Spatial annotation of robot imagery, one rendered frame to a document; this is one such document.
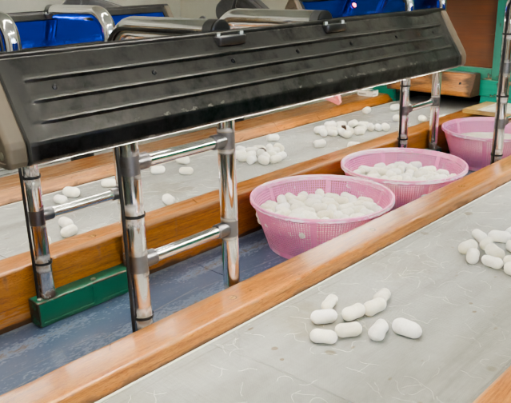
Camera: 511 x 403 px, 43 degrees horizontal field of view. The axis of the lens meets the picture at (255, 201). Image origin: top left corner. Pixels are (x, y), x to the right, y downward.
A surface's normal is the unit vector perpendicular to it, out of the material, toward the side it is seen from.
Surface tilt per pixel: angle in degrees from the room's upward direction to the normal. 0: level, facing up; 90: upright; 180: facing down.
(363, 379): 0
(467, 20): 90
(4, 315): 90
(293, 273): 0
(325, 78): 57
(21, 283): 90
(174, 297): 0
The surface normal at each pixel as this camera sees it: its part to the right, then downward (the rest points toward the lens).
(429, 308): -0.03, -0.95
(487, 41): -0.70, 0.25
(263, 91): 0.59, -0.34
